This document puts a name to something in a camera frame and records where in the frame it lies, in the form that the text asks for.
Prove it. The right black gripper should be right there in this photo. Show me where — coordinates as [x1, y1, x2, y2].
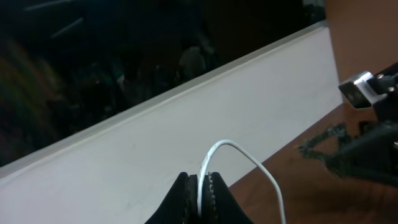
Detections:
[298, 63, 397, 186]

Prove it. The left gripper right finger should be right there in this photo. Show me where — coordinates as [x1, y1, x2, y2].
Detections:
[206, 172, 253, 224]

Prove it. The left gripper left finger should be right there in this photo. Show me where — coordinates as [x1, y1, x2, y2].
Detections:
[145, 172, 198, 224]

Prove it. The white USB cable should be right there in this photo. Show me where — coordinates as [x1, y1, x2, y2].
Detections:
[197, 139, 287, 224]

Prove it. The cardboard side panel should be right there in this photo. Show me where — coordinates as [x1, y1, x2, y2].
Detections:
[325, 0, 397, 81]

